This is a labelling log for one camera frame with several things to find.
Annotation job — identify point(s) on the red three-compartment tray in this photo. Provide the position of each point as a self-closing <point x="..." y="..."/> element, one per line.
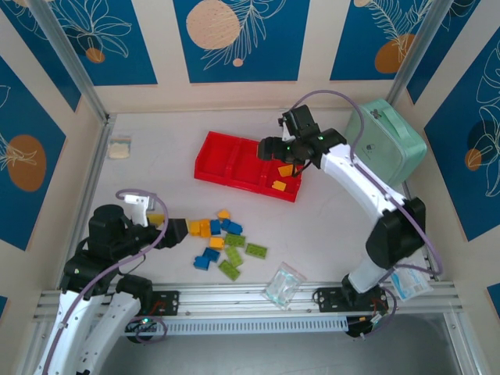
<point x="218" y="160"/>

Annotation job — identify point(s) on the green lego brick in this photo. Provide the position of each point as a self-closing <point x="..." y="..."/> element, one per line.
<point x="229" y="269"/>
<point x="235" y="239"/>
<point x="256" y="250"/>
<point x="233" y="256"/>

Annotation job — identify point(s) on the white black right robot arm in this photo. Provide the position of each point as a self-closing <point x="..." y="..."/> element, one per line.
<point x="347" y="172"/>

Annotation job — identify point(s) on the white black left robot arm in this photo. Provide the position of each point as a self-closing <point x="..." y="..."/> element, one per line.
<point x="113" y="324"/>

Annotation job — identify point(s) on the mint green zip case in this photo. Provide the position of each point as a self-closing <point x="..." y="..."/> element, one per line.
<point x="390" y="136"/>

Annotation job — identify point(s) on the small bag of white powder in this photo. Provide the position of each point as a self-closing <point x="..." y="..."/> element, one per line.
<point x="120" y="146"/>

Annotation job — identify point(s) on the clear plastic zip bag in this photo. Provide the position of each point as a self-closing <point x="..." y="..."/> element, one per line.
<point x="285" y="287"/>

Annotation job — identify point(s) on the blue white packet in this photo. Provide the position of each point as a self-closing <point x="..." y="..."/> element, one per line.
<point x="412" y="283"/>

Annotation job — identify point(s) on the aluminium side rail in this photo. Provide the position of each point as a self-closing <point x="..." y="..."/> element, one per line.
<point x="94" y="176"/>

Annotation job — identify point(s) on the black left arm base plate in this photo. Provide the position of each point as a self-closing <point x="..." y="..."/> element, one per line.
<point x="170" y="302"/>

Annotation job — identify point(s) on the aluminium front rail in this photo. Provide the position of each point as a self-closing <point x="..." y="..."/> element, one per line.
<point x="234" y="297"/>

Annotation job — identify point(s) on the blue leaf print wall panel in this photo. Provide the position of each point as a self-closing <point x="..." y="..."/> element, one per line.
<point x="461" y="156"/>
<point x="47" y="136"/>
<point x="39" y="51"/>
<point x="117" y="58"/>
<point x="461" y="31"/>
<point x="254" y="58"/>
<point x="363" y="39"/>

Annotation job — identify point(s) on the aluminium frame post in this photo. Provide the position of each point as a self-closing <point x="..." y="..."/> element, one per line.
<point x="72" y="54"/>
<point x="416" y="51"/>

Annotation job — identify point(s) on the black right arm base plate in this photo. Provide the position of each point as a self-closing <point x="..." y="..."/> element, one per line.
<point x="326" y="301"/>

